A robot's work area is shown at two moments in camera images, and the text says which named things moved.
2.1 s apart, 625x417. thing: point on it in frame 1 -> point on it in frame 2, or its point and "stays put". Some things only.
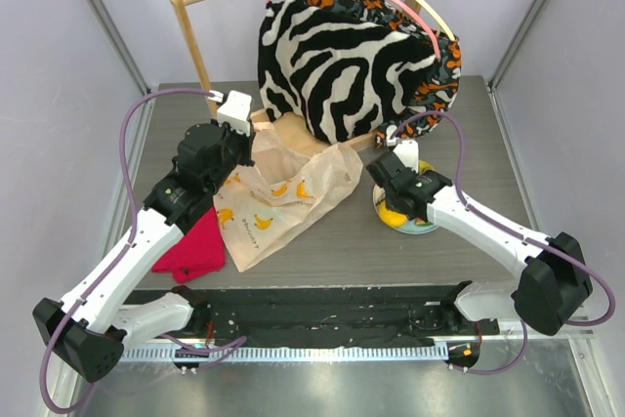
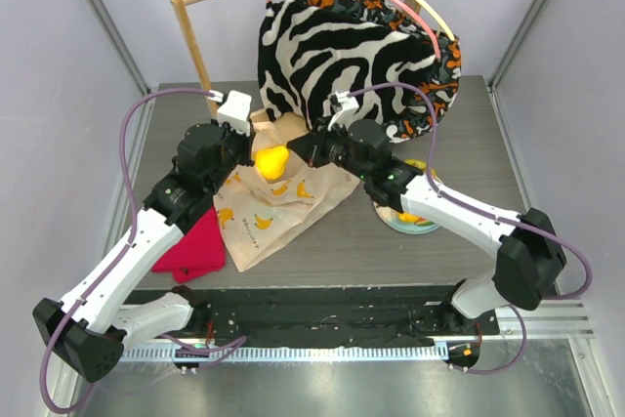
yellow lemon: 391,217 -> 271,161
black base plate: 294,317 stays put
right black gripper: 379,172 -> 316,148
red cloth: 198,253 stays put
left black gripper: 245,141 stays put
